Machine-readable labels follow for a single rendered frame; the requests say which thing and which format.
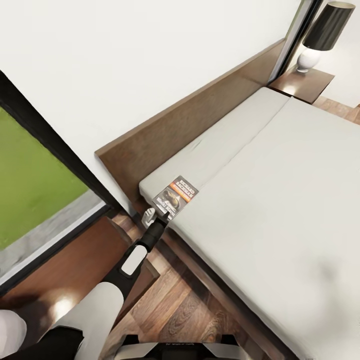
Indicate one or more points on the hardback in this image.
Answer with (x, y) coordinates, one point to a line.
(175, 197)

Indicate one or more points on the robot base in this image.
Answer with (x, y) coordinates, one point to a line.
(226, 350)

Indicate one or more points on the nightstand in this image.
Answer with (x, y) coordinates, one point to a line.
(303, 86)
(62, 282)

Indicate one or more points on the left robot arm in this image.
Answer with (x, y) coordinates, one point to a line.
(82, 332)

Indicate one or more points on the bed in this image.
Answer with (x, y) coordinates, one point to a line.
(274, 233)

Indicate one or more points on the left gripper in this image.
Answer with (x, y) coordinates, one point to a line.
(157, 228)

